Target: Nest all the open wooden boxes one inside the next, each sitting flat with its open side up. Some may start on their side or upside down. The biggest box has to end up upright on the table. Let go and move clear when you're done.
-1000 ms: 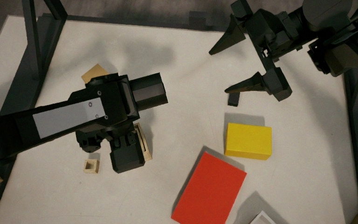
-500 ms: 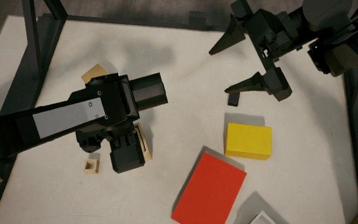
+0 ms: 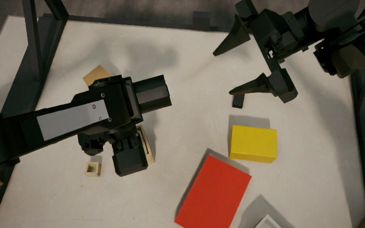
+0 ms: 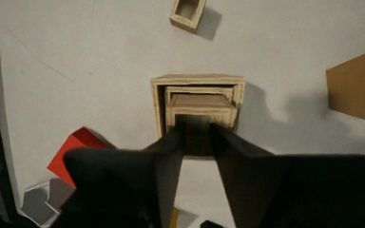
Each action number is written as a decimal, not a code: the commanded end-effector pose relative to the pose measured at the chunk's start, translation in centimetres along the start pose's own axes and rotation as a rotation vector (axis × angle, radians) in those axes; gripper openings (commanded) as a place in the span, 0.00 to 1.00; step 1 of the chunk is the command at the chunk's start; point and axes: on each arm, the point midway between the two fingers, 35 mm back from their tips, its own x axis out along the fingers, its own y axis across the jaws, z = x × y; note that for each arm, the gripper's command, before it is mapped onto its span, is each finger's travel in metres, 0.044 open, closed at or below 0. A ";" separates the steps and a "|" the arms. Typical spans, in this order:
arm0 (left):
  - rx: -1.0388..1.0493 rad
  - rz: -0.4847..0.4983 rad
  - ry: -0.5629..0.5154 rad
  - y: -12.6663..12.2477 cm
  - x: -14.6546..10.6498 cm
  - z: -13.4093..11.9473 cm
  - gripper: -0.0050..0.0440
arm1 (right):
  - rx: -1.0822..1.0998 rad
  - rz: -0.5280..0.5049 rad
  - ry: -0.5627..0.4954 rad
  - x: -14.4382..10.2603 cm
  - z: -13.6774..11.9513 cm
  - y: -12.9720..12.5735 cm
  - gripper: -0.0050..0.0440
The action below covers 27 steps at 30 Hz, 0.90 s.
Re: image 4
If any red flat rectangular block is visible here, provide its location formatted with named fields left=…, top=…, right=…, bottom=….
left=47, top=127, right=109, bottom=188

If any small black block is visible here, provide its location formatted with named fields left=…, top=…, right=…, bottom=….
left=200, top=220, right=223, bottom=228

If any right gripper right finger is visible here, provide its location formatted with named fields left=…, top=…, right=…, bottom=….
left=209, top=123, right=365, bottom=228

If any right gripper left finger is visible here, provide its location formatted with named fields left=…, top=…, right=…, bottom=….
left=63, top=122, right=186, bottom=228

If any brown cardboard cube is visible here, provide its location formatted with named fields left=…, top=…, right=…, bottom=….
left=325, top=54, right=365, bottom=120

